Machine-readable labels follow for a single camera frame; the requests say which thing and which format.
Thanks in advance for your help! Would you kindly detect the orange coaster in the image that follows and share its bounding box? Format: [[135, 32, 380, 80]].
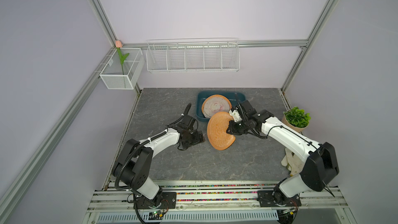
[[207, 112, 236, 150], [201, 94, 233, 119]]

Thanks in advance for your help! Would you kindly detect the pink striped bunny coaster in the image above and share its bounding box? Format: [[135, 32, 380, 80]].
[[203, 96, 232, 118]]

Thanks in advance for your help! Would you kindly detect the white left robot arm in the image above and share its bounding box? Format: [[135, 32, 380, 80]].
[[112, 114, 205, 201]]

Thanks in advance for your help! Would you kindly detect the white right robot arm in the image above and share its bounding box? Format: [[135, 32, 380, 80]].
[[227, 100, 340, 205]]

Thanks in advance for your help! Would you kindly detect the green potted plant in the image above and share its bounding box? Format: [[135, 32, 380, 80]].
[[284, 106, 311, 132]]

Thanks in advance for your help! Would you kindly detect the pink artificial tulip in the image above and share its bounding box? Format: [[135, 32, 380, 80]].
[[115, 40, 130, 75]]

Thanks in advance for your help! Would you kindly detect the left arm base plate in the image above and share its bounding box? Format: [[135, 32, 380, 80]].
[[134, 191, 177, 209]]

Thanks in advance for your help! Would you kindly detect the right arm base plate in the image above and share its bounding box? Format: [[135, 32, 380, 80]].
[[257, 190, 302, 207]]

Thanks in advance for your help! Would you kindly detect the white wire basket shelf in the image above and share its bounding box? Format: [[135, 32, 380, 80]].
[[146, 38, 240, 73]]

